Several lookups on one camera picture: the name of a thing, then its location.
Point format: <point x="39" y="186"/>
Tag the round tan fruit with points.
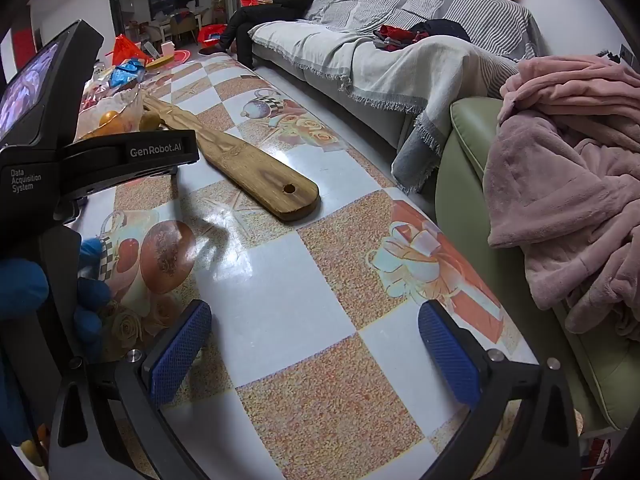
<point x="150" y="122"/>

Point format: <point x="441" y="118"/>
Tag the dark folded clothing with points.
<point x="442" y="30"/>

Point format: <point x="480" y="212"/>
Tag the blue snack packet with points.
<point x="125" y="72"/>

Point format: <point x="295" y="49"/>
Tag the pink fleece blanket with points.
<point x="565" y="170"/>

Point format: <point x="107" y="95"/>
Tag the plastic bag of fruit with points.
<point x="112" y="105"/>

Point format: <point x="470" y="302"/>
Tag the red plastic bag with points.
<point x="127" y="49"/>

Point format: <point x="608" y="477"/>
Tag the person's left hand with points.
<point x="22" y="290"/>

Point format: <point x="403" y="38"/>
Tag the dining chair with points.
<point x="184" y="25"/>

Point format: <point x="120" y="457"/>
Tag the red folded clothing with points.
<point x="392" y="37"/>

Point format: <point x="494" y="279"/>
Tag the green armchair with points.
<point x="465" y="210"/>

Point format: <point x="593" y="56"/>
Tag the light grey fringed throw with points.
<point x="380" y="70"/>

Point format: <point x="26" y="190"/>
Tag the long wooden board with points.
<point x="250" y="170"/>

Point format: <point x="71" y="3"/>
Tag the checkered tablecloth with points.
<point x="280" y="270"/>

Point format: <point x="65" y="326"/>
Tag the dining table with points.
<point x="155" y="22"/>

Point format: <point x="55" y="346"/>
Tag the grey sofa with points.
<point x="320" y="67"/>

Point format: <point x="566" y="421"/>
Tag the orange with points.
<point x="111" y="120"/>

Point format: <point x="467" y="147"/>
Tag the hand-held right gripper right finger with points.
<point x="447" y="360"/>

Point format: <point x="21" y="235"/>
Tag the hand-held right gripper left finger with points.
<point x="180" y="355"/>

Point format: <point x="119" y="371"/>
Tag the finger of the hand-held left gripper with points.
<point x="100" y="185"/>

